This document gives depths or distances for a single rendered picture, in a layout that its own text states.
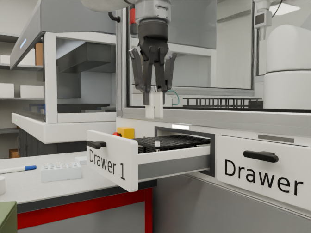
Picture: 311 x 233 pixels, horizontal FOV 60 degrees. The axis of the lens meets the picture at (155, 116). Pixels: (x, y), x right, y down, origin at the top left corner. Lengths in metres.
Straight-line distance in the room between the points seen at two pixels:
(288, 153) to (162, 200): 0.51
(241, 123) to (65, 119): 1.04
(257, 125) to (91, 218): 0.54
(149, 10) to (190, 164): 0.39
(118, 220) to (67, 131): 0.72
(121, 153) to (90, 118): 0.93
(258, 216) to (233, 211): 0.07
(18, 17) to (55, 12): 3.50
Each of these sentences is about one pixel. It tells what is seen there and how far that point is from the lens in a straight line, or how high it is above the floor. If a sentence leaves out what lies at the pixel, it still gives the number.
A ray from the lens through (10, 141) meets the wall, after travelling 4.87.
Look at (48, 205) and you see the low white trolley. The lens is 0.81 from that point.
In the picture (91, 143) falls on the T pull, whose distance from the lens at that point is 0.68.
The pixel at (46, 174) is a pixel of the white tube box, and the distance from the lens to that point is 0.94.
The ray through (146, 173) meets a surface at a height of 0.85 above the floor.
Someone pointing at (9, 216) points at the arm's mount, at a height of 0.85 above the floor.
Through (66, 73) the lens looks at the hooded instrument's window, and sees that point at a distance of 1.52.
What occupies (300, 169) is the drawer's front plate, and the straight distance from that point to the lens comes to 0.56.
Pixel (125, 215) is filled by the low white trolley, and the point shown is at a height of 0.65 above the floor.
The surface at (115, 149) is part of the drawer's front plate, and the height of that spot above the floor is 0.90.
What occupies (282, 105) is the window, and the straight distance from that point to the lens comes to 0.61.
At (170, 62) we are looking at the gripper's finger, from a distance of 0.71.
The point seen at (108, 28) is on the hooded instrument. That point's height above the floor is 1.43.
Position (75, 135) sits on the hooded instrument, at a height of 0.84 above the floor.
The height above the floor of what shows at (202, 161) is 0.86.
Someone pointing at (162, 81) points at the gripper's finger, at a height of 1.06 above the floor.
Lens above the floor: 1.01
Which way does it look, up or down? 3 degrees down
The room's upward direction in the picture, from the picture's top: straight up
